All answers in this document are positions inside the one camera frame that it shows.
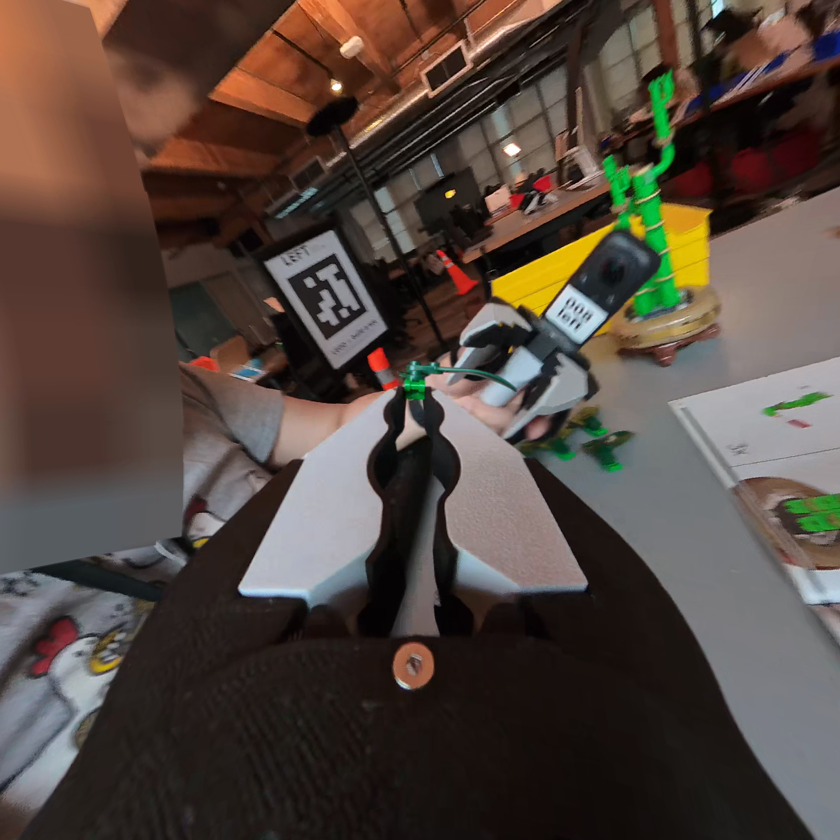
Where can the yellow plastic bin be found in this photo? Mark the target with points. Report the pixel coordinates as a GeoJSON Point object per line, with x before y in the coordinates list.
{"type": "Point", "coordinates": [538, 289]}

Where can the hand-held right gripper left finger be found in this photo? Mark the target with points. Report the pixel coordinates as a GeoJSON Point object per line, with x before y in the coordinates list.
{"type": "Point", "coordinates": [315, 525]}

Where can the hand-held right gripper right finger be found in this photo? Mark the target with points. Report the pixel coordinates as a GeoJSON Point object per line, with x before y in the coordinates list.
{"type": "Point", "coordinates": [512, 525]}

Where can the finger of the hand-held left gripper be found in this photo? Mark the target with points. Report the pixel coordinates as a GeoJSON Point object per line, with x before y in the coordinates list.
{"type": "Point", "coordinates": [568, 387]}
{"type": "Point", "coordinates": [492, 328]}

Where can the white lego instruction booklet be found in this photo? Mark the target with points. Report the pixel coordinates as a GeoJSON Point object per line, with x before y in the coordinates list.
{"type": "Point", "coordinates": [754, 420]}

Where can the orange traffic cone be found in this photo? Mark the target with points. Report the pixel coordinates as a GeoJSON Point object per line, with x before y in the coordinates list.
{"type": "Point", "coordinates": [456, 272]}
{"type": "Point", "coordinates": [380, 371]}

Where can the green lego leaf piece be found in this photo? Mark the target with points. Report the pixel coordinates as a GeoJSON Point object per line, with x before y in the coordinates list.
{"type": "Point", "coordinates": [415, 384]}

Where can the person's left hand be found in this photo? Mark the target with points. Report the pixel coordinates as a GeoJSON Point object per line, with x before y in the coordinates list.
{"type": "Point", "coordinates": [482, 407]}

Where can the green lego bamboo model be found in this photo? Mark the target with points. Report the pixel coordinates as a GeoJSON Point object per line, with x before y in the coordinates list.
{"type": "Point", "coordinates": [649, 249]}

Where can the person's left forearm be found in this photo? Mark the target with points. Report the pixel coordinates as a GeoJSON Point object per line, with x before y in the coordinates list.
{"type": "Point", "coordinates": [321, 420]}

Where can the black pole stand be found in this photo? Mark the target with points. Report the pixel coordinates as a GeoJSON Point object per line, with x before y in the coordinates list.
{"type": "Point", "coordinates": [394, 236]}

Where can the long wooden desk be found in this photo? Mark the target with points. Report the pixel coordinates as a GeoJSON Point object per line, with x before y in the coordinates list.
{"type": "Point", "coordinates": [544, 210]}

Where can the chicken print cloth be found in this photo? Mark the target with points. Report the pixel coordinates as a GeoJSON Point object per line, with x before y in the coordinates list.
{"type": "Point", "coordinates": [59, 656]}

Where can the grey t-shirt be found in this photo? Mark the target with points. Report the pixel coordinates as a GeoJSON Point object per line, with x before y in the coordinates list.
{"type": "Point", "coordinates": [223, 420]}

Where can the white sign with black marker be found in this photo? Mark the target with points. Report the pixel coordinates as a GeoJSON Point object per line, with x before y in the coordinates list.
{"type": "Point", "coordinates": [328, 289]}

